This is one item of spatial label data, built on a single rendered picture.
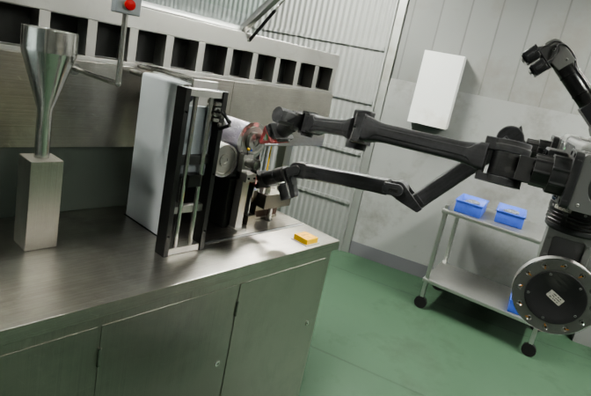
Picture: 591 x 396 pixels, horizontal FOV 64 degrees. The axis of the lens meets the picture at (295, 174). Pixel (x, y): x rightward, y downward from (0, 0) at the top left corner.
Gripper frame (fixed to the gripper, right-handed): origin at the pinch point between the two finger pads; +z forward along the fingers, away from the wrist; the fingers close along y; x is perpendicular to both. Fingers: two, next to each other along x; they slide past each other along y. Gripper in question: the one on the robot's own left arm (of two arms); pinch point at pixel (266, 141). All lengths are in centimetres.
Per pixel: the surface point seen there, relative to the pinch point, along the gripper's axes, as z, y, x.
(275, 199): 17.1, 12.9, -18.7
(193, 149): -3.1, -37.6, -4.1
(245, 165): 6.5, -8.1, -6.7
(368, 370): 64, 90, -112
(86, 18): 10, -54, 50
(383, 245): 117, 234, -48
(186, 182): 1.6, -40.7, -13.4
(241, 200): 15.3, -7.5, -17.6
